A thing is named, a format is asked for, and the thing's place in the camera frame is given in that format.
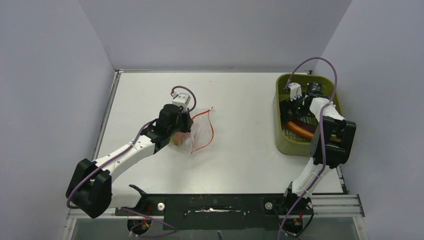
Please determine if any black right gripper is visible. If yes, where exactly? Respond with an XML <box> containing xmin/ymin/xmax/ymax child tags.
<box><xmin>278</xmin><ymin>92</ymin><xmax>311</xmax><ymax>123</ymax></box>

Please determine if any pink toy peach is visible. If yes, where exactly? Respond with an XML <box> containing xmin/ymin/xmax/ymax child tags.
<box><xmin>171</xmin><ymin>132</ymin><xmax>187</xmax><ymax>146</ymax></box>

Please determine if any clear zip top bag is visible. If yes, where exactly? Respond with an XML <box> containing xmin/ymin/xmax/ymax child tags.
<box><xmin>169</xmin><ymin>106</ymin><xmax>215</xmax><ymax>154</ymax></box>

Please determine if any olive green plastic tub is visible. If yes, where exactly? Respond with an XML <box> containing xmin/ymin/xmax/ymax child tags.
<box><xmin>273</xmin><ymin>73</ymin><xmax>346</xmax><ymax>157</ymax></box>

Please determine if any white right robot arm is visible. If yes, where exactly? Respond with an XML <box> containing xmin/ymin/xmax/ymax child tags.
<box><xmin>279</xmin><ymin>82</ymin><xmax>357</xmax><ymax>214</ymax></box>

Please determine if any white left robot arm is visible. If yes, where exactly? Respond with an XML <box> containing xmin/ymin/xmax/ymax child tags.
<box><xmin>65</xmin><ymin>103</ymin><xmax>193</xmax><ymax>219</ymax></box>

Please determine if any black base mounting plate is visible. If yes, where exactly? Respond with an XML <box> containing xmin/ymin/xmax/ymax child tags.
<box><xmin>132</xmin><ymin>193</ymin><xmax>314</xmax><ymax>232</ymax></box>

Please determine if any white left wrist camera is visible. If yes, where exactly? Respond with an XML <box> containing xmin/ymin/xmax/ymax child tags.
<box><xmin>171</xmin><ymin>92</ymin><xmax>191</xmax><ymax>109</ymax></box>

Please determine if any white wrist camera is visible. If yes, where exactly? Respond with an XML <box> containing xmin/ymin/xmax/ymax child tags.
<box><xmin>286</xmin><ymin>82</ymin><xmax>303</xmax><ymax>102</ymax></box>
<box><xmin>171</xmin><ymin>92</ymin><xmax>191</xmax><ymax>109</ymax></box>

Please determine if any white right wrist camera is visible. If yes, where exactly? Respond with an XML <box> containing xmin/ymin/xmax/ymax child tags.
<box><xmin>286</xmin><ymin>82</ymin><xmax>303</xmax><ymax>102</ymax></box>

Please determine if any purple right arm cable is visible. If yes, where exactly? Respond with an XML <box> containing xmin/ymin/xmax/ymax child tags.
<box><xmin>276</xmin><ymin>56</ymin><xmax>339</xmax><ymax>240</ymax></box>

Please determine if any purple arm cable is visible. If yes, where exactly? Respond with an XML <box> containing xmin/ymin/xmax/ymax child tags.
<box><xmin>276</xmin><ymin>56</ymin><xmax>339</xmax><ymax>240</ymax></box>
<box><xmin>66</xmin><ymin>85</ymin><xmax>198</xmax><ymax>210</ymax></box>

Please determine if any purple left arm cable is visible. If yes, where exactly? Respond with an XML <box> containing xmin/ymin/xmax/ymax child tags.
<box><xmin>66</xmin><ymin>85</ymin><xmax>198</xmax><ymax>210</ymax></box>

